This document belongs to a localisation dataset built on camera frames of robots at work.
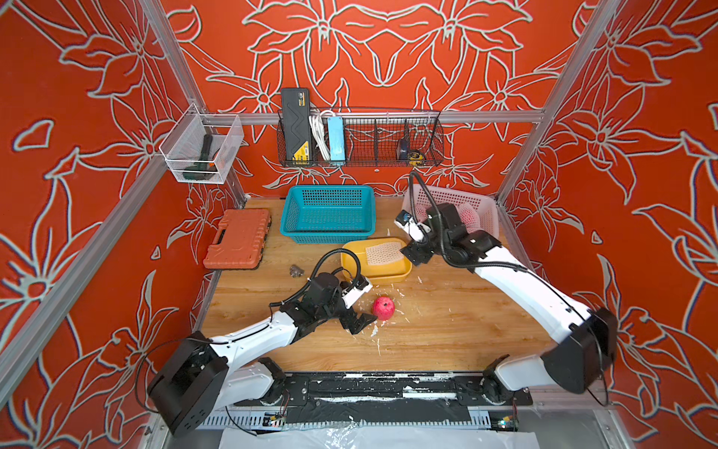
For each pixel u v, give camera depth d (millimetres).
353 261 653
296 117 873
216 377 407
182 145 799
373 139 952
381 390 743
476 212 1068
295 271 927
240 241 1000
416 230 674
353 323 720
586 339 394
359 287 697
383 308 820
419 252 702
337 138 896
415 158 944
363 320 710
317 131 849
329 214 1151
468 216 1036
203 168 809
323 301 647
